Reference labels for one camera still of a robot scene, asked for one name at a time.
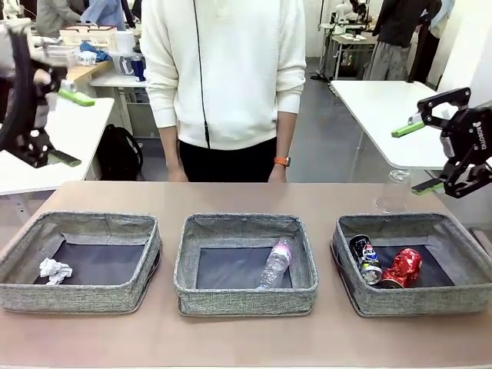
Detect blue cloth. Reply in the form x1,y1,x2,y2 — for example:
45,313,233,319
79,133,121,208
79,41,111,62

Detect wooden table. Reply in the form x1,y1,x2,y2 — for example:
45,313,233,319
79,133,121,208
71,60,115,91

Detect person's left forearm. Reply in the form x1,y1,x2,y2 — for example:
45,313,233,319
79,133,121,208
275,111,300,158

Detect background work table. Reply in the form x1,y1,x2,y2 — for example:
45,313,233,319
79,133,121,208
317,22,380,81

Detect white knit sweater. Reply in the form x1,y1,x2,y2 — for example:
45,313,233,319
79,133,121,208
140,0,308,149

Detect clear plastic storage bin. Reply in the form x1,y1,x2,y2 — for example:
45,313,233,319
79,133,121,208
109,51,147,77

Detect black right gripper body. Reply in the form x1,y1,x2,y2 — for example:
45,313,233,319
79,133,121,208
437,101,492,165

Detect dark blue bottle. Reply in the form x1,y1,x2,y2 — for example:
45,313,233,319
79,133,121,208
130,55,147,83

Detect clear plastic cup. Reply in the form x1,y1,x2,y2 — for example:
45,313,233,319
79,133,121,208
374,168,411,214

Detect white table with shelf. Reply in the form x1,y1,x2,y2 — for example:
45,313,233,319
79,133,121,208
89,72,151,140

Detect white wire basket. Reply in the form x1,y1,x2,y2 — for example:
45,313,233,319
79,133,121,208
40,45,79,68

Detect black backpack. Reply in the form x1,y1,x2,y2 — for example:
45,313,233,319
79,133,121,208
98,123,145,181

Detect large white table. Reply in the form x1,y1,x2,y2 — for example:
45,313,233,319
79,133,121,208
330,79,449,182

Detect white paper roll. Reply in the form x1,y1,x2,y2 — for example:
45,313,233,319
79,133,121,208
115,31,135,55

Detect crushed black blue can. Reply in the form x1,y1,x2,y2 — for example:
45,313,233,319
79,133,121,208
348,234,384,285

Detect thin black hanging cable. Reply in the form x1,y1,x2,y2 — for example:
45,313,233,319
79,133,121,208
194,0,211,149

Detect grey fabric basket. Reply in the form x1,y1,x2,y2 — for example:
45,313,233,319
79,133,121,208
173,213,319,317
0,210,162,314
330,213,487,317

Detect background person in jacket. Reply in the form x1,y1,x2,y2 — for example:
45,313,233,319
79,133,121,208
36,0,84,39

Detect grey hanging trousers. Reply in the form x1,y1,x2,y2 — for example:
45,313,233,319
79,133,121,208
364,40,415,81

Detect background person in blue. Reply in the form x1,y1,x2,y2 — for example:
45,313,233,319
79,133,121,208
81,0,127,32

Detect long black hanging garment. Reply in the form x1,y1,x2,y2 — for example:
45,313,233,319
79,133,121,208
407,22,442,85

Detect crushed red can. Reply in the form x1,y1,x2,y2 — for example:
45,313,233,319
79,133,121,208
379,248,424,289

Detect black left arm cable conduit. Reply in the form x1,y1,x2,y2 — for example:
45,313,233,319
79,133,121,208
0,30,38,155

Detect clear plastic water bottle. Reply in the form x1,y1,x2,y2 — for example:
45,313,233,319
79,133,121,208
258,238,294,289

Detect black hanging top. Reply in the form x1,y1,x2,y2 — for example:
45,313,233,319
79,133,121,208
371,0,443,49

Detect person's right hand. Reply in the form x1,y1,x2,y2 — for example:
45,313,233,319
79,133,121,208
165,163,189,183

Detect light blue hanging garment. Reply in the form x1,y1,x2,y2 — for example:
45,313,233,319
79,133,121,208
429,0,457,39

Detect small white background robot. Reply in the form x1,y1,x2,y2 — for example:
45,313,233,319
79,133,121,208
332,0,370,25

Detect person's left hand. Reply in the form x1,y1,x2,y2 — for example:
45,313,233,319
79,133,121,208
268,165,288,184

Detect black trousers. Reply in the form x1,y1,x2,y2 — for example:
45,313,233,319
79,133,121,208
178,136,280,183

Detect person's right forearm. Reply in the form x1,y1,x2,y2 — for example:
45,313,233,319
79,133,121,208
159,125,181,170

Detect beige crate with brown rim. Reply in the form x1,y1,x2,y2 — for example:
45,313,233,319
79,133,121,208
59,25,118,52

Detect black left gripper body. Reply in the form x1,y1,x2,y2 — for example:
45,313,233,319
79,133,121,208
21,68,59,135

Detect white paper ball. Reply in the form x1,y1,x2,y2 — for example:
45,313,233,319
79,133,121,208
38,257,73,285

